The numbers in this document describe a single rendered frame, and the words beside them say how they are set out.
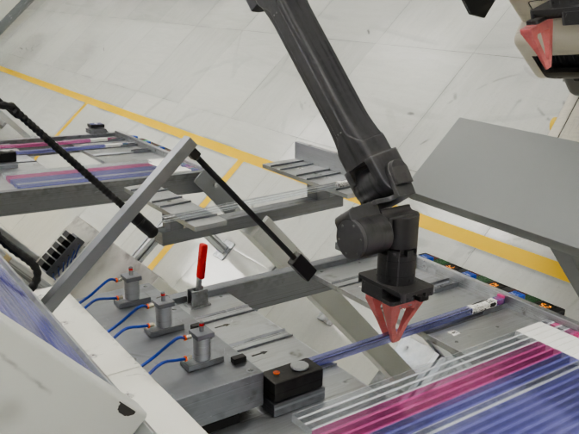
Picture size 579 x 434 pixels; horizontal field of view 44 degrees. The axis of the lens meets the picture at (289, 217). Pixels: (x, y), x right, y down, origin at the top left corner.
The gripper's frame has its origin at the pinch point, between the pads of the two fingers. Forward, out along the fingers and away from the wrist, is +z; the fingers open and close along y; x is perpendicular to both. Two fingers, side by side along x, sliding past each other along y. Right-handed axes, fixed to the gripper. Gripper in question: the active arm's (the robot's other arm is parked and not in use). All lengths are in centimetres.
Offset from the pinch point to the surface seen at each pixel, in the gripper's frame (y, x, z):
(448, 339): 4.4, 7.8, 1.0
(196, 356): 0.7, -33.8, -6.1
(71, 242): -158, 1, 30
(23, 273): -103, -29, 18
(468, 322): 1.8, 15.1, 0.9
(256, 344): -9.6, -18.5, 0.8
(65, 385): 28, -58, -23
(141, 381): 3.6, -42.2, -6.6
